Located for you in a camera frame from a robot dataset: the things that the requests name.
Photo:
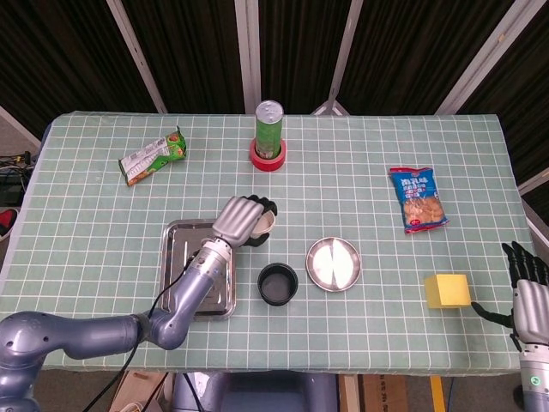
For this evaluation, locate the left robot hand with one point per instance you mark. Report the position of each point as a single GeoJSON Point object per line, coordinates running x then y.
{"type": "Point", "coordinates": [236, 219]}

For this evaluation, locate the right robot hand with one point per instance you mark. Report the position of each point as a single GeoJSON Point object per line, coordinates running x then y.
{"type": "Point", "coordinates": [534, 309]}

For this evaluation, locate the white paper cup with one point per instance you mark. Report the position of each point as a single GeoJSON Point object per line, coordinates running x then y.
{"type": "Point", "coordinates": [265, 223]}

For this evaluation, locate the black cup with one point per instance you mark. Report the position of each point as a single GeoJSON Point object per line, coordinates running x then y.
{"type": "Point", "coordinates": [278, 285]}

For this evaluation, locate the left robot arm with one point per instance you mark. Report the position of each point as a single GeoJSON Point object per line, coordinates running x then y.
{"type": "Point", "coordinates": [86, 337]}

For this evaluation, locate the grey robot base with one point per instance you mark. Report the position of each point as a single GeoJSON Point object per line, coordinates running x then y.
{"type": "Point", "coordinates": [257, 392]}

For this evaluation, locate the rectangular steel tray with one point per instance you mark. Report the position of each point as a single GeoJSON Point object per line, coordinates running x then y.
{"type": "Point", "coordinates": [180, 240]}

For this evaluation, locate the red tape roll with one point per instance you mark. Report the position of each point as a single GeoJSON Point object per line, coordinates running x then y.
{"type": "Point", "coordinates": [266, 165]}

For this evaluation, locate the yellow sponge block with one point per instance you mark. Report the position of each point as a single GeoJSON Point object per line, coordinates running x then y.
{"type": "Point", "coordinates": [446, 292]}

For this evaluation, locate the green chips can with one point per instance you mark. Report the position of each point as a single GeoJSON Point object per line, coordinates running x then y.
{"type": "Point", "coordinates": [269, 129]}

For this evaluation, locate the green snack bag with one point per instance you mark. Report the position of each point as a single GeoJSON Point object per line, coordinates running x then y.
{"type": "Point", "coordinates": [152, 156]}

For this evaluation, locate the round steel plate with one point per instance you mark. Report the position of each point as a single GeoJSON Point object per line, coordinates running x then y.
{"type": "Point", "coordinates": [332, 266]}

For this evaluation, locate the green checkered tablecloth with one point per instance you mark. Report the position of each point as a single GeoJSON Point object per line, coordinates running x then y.
{"type": "Point", "coordinates": [343, 335]}

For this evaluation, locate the blue cookie bag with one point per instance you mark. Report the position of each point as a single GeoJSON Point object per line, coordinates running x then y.
{"type": "Point", "coordinates": [418, 199]}

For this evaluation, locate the white screen frame post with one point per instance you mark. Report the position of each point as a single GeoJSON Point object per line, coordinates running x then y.
{"type": "Point", "coordinates": [137, 60]}
{"type": "Point", "coordinates": [249, 56]}
{"type": "Point", "coordinates": [343, 56]}
{"type": "Point", "coordinates": [480, 60]}

